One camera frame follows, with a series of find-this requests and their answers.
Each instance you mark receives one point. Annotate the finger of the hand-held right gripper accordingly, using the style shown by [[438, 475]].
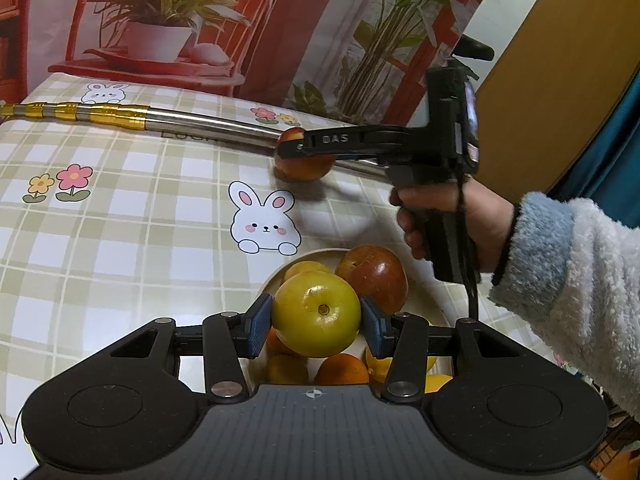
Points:
[[300, 147]]

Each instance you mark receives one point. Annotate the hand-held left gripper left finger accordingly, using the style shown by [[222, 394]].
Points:
[[260, 327]]

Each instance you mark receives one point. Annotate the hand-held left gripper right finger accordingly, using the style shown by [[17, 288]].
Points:
[[374, 325]]

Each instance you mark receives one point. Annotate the bright red apple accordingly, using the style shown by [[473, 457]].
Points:
[[300, 167]]

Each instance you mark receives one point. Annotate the small orange mandarin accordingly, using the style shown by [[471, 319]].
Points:
[[276, 345], [340, 369]]

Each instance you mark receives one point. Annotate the yellow lemon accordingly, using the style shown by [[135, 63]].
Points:
[[439, 384], [377, 366]]

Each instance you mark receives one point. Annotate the dark red apple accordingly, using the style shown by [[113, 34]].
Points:
[[380, 275]]

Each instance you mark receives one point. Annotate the small brown round fruit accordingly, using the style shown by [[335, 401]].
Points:
[[287, 371]]

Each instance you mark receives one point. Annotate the yellow-green plum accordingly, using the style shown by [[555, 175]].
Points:
[[316, 320], [302, 267]]

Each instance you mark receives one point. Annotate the cream round plate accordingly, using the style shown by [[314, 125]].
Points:
[[425, 300]]

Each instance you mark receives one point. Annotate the person's right forearm fleece sleeve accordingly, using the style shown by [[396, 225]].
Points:
[[575, 285]]

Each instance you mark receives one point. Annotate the person's right hand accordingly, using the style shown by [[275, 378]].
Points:
[[487, 230]]

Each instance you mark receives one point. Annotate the black chair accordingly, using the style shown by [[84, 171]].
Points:
[[475, 49]]

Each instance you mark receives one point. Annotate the telescopic steel pole gold bands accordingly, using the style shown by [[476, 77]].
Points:
[[200, 122]]

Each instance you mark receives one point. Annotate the wooden board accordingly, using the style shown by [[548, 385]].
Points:
[[565, 60]]

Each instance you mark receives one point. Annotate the checked bunny print tablecloth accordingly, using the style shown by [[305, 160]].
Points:
[[125, 240]]

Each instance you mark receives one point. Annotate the teal cloth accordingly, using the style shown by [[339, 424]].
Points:
[[610, 160]]

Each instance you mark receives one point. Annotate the printed room scene wall tapestry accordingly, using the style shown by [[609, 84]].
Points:
[[300, 20]]

